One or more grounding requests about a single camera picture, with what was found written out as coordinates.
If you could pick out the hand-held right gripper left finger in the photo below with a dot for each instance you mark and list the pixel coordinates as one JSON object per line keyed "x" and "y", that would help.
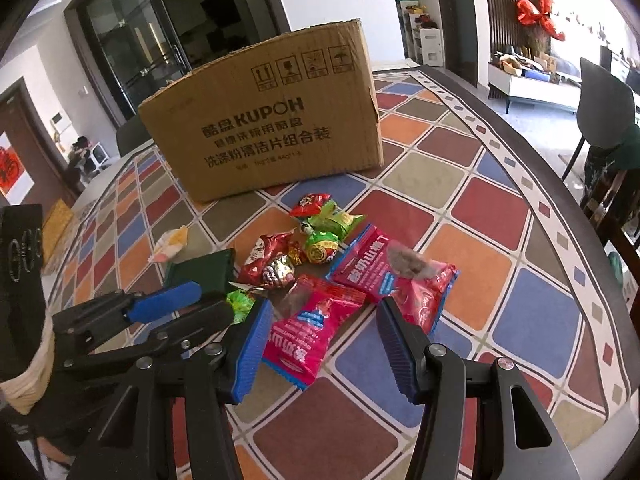
{"x": 248, "y": 355}

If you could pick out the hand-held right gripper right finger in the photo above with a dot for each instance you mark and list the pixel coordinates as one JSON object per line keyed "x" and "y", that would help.
{"x": 395, "y": 355}

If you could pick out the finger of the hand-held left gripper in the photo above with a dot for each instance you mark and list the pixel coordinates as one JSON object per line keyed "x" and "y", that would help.
{"x": 165, "y": 302}
{"x": 200, "y": 317}

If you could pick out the bright green foil candy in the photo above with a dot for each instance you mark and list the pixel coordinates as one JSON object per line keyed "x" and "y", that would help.
{"x": 240, "y": 306}

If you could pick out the white yellow snack packet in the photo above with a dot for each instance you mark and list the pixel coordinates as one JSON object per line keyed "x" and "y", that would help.
{"x": 170, "y": 246}

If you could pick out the small pink snack packet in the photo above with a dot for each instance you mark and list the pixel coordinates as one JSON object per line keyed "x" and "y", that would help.
{"x": 310, "y": 332}

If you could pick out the dark red foil snack packet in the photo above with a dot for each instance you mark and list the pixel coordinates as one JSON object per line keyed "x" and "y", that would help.
{"x": 257, "y": 257}

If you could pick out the silver red candy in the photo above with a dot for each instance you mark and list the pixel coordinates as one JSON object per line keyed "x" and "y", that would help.
{"x": 278, "y": 272}

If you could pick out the large pink snack packet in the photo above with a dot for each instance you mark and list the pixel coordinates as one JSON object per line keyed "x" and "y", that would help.
{"x": 372, "y": 270}

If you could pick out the gold candy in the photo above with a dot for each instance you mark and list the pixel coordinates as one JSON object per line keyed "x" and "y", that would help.
{"x": 296, "y": 255}

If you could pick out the round green yellow snack packet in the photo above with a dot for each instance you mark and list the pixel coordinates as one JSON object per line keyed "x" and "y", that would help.
{"x": 320, "y": 251}

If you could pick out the light green snack packet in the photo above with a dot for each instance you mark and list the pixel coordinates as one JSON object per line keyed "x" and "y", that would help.
{"x": 340, "y": 221}

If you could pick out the small red snack packet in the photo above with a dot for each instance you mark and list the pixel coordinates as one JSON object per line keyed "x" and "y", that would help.
{"x": 310, "y": 204}

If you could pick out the brown cardboard box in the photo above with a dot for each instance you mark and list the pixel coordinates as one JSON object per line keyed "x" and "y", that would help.
{"x": 260, "y": 115}

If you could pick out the person's left forearm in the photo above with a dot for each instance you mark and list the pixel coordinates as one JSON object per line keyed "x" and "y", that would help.
{"x": 27, "y": 385}

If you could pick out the yellow cloth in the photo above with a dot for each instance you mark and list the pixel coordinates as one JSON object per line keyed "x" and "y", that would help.
{"x": 56, "y": 222}

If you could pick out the brown wooden door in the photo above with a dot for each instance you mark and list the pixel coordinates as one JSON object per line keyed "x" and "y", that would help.
{"x": 35, "y": 150}

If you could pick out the white toy rack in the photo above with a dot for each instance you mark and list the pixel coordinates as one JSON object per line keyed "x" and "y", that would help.
{"x": 96, "y": 154}

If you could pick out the colourful checkered tablecloth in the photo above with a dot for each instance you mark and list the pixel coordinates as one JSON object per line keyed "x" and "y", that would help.
{"x": 490, "y": 220}

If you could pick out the dark grey dining chair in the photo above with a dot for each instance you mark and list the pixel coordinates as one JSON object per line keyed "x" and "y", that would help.
{"x": 134, "y": 135}
{"x": 602, "y": 105}

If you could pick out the brown wooden chair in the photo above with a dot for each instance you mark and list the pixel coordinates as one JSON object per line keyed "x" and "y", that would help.
{"x": 612, "y": 215}

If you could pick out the black glass sliding door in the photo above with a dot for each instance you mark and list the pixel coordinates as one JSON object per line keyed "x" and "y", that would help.
{"x": 130, "y": 45}

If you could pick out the green garment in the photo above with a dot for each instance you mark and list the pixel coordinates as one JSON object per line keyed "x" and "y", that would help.
{"x": 620, "y": 157}

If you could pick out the white low cabinet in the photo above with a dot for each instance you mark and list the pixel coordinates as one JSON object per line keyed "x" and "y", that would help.
{"x": 537, "y": 91}

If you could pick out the white drawer cabinet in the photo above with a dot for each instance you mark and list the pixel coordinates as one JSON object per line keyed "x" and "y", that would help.
{"x": 430, "y": 45}

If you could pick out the red bow balloon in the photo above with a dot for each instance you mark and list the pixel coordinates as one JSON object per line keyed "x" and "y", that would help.
{"x": 537, "y": 12}

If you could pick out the red wall poster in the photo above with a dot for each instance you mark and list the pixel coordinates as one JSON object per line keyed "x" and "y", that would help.
{"x": 7, "y": 170}

